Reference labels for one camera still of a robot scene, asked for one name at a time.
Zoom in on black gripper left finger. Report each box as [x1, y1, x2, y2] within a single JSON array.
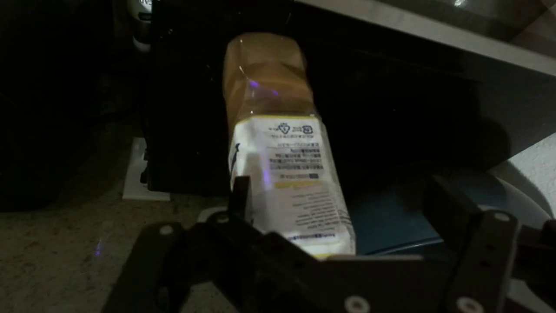
[[102, 175, 314, 313]]

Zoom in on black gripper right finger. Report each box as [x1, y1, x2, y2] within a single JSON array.
[[427, 175, 522, 313]]

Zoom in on stainless steel black microwave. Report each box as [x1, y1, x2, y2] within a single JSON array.
[[288, 0, 556, 175]]

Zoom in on dark blue bowl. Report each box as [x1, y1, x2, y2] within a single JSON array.
[[345, 131, 556, 256]]

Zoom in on black box-shaped appliance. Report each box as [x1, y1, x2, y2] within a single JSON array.
[[140, 0, 232, 196]]

